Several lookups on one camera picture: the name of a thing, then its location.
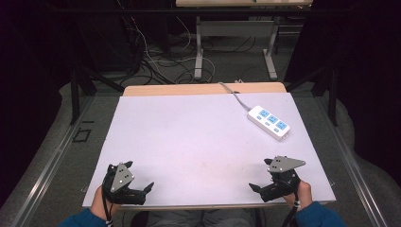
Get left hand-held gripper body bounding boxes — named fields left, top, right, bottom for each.
left=101, top=162, right=148, bottom=206

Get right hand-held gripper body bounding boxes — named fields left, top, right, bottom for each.
left=259, top=155, right=307, bottom=203

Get person's right hand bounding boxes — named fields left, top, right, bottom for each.
left=283, top=179, right=313, bottom=212

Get person's left hand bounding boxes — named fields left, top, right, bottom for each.
left=89, top=184, right=122, bottom=221

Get white power strip blue sockets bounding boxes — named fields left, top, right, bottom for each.
left=246, top=105, right=291, bottom=141

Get person's legs grey trousers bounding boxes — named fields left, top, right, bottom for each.
left=131, top=208, right=263, bottom=227

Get white table mat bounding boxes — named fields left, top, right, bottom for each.
left=82, top=92, right=337, bottom=208

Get black metal stand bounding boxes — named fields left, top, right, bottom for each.
left=285, top=61, right=340, bottom=128
left=69, top=67, right=126, bottom=126

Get dark curtain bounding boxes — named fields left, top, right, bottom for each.
left=283, top=0, right=401, bottom=187
left=0, top=0, right=79, bottom=207

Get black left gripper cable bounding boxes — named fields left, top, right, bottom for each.
left=101, top=176, right=115, bottom=227

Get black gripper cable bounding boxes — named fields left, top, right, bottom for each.
left=101, top=176, right=115, bottom=227
left=281, top=188, right=301, bottom=227

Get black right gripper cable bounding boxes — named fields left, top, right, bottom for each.
left=281, top=188, right=301, bottom=227

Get grey power strip cable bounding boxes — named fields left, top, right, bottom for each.
left=218, top=81, right=253, bottom=113

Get metal floor rail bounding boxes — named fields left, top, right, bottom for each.
left=315, top=94, right=392, bottom=227
left=9, top=94, right=96, bottom=227

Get black floor cable bundle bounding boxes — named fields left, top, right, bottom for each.
left=116, top=0, right=257, bottom=86

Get white floor cable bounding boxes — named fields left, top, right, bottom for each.
left=127, top=15, right=217, bottom=83

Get white metal desk frame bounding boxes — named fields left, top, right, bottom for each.
left=175, top=0, right=314, bottom=81

